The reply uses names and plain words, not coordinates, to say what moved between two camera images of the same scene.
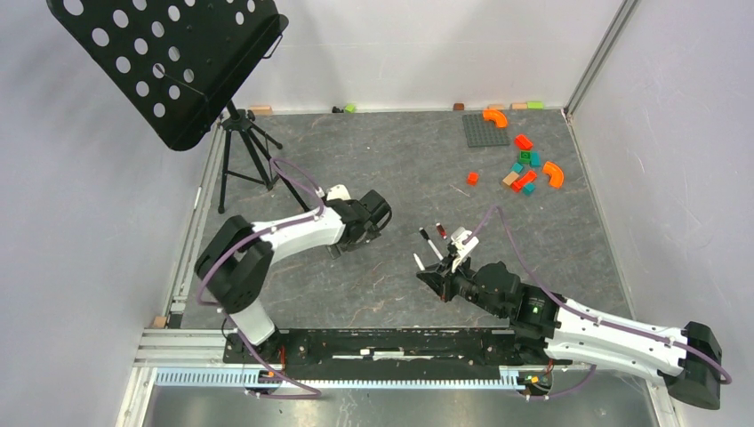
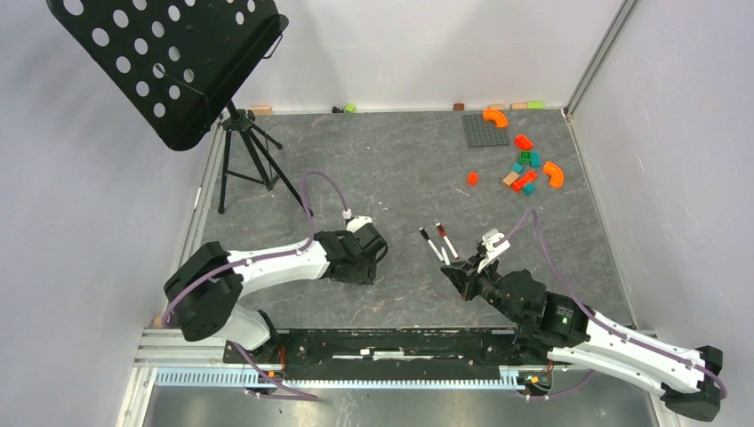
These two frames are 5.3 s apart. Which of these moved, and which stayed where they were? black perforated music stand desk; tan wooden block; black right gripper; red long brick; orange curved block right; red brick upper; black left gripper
Moved: black right gripper; black left gripper
Stayed: black perforated music stand desk; tan wooden block; orange curved block right; red brick upper; red long brick
